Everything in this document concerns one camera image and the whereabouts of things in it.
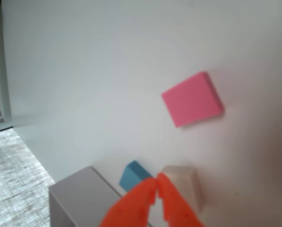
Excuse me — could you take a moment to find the blue foam cuboid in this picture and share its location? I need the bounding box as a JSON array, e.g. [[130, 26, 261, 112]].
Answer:
[[119, 160, 154, 192]]

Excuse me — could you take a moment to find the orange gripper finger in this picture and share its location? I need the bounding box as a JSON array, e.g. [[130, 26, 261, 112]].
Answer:
[[156, 173, 205, 227], [99, 177, 157, 227]]

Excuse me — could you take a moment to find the cream white foam cuboid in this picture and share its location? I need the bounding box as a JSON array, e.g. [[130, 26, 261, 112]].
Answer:
[[160, 165, 206, 213]]

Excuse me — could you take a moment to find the pink foam cuboid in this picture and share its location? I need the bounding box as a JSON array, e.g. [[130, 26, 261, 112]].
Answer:
[[161, 71, 225, 129]]

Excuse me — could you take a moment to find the white bin box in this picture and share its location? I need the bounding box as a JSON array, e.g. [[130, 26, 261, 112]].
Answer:
[[48, 166, 130, 227]]

